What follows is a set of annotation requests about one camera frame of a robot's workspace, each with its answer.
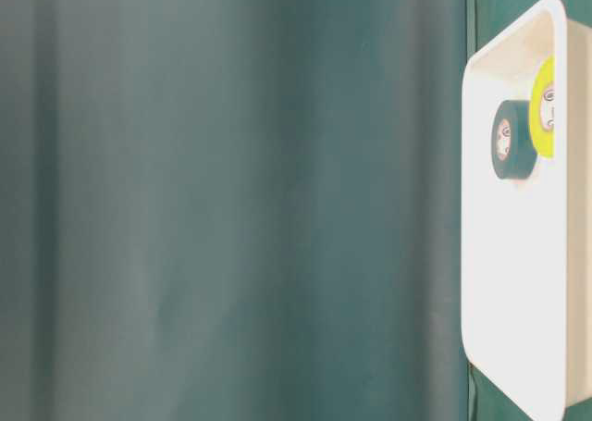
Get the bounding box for green tape roll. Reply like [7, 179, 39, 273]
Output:
[490, 100, 537, 180]

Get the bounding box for yellow tape roll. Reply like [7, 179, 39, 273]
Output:
[528, 56, 555, 158]

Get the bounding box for white plastic case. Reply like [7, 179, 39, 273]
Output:
[461, 0, 591, 420]

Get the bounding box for green table cloth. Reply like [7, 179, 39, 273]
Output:
[1, 0, 591, 420]

